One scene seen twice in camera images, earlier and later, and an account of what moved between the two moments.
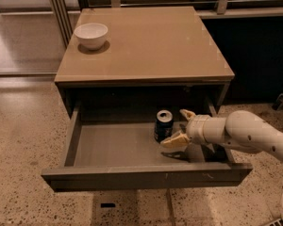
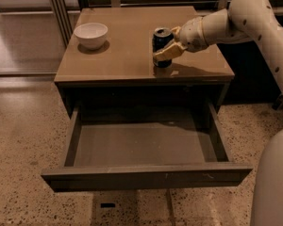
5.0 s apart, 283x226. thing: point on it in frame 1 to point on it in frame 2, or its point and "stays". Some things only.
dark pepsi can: (163, 124) to (161, 37)
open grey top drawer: (111, 147) stays
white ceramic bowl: (91, 36) stays
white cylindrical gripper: (197, 129) to (191, 35)
